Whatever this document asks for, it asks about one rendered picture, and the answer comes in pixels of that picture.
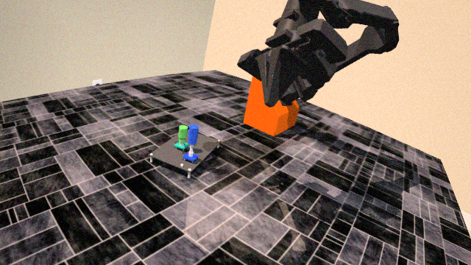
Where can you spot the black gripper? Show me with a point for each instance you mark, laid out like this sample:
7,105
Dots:
288,54

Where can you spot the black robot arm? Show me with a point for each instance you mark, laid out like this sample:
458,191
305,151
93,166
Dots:
380,35

